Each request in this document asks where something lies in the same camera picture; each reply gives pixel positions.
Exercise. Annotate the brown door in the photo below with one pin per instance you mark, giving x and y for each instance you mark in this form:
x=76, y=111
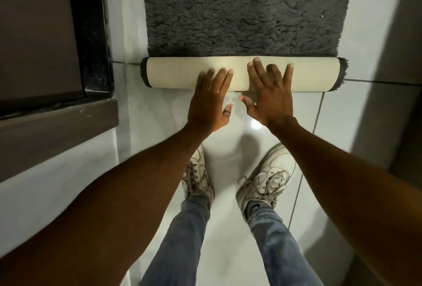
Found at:
x=36, y=32

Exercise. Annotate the person's right hand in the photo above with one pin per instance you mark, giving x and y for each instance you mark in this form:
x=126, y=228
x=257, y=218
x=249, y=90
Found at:
x=273, y=101

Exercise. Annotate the person's left hand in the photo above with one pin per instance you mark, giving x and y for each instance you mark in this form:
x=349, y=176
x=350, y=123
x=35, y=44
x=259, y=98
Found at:
x=207, y=104

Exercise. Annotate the white sneaker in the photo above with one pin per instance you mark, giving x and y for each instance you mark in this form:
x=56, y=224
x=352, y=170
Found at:
x=267, y=180
x=197, y=177

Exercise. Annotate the grey shaggy rug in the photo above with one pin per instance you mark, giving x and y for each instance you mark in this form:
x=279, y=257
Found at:
x=230, y=9

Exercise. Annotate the white left sneaker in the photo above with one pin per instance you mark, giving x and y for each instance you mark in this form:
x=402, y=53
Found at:
x=197, y=177

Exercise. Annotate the person's left forearm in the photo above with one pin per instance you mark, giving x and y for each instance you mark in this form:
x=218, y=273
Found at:
x=108, y=216

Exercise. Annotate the white right sneaker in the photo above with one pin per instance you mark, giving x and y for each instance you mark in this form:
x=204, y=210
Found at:
x=267, y=180

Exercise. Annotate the blue jeans leg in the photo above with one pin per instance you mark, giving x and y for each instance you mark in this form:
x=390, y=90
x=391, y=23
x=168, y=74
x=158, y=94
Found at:
x=178, y=249
x=280, y=253

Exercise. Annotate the blue jeans left leg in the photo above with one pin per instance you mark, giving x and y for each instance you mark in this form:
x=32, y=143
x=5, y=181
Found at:
x=178, y=249

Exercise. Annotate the blue jeans right leg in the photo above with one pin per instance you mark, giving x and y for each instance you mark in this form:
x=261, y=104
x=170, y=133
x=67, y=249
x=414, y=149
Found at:
x=280, y=253

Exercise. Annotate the person's right forearm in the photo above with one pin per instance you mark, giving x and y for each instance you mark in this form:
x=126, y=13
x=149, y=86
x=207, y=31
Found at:
x=356, y=193

